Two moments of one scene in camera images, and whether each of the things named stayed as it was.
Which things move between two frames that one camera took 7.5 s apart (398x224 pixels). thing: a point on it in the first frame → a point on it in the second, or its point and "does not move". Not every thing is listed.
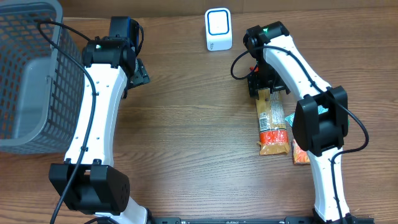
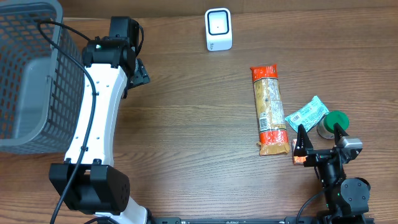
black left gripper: [140, 76] does not move
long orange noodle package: [273, 136] does not move
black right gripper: [267, 86] → [321, 157]
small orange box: [300, 156] does not move
